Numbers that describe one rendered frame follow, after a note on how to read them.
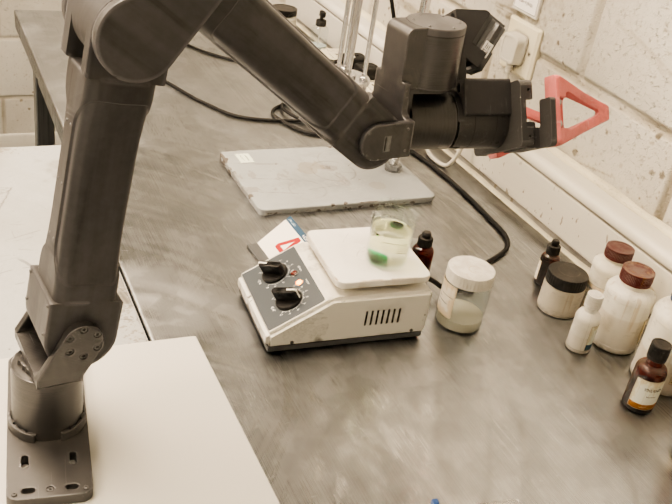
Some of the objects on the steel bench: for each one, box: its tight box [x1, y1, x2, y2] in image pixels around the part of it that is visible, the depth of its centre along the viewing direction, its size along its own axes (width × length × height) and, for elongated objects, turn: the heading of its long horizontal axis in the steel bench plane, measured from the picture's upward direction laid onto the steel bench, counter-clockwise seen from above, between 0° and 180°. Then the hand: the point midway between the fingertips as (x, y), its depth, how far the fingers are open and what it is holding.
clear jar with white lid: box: [435, 256, 496, 335], centre depth 107 cm, size 6×6×8 cm
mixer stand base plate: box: [220, 146, 435, 216], centre depth 139 cm, size 30×20×1 cm, turn 100°
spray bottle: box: [310, 10, 329, 50], centre depth 187 cm, size 4×4×11 cm
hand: (573, 119), depth 91 cm, fingers open, 9 cm apart
